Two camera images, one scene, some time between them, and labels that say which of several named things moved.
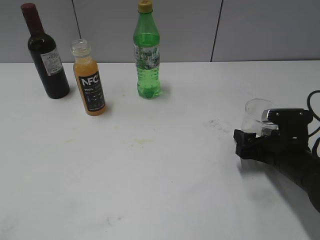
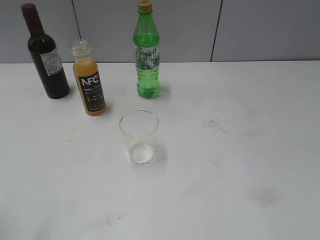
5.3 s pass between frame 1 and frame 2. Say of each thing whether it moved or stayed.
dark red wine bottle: stayed
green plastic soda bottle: stayed
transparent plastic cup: moved
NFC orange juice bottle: stayed
